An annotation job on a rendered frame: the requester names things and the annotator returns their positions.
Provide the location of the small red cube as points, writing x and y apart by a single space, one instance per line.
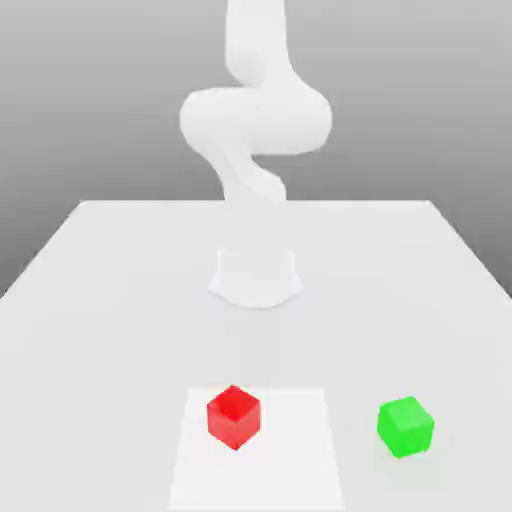
233 420

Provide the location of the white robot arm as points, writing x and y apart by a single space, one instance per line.
256 120

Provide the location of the small green cube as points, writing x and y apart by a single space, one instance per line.
404 428

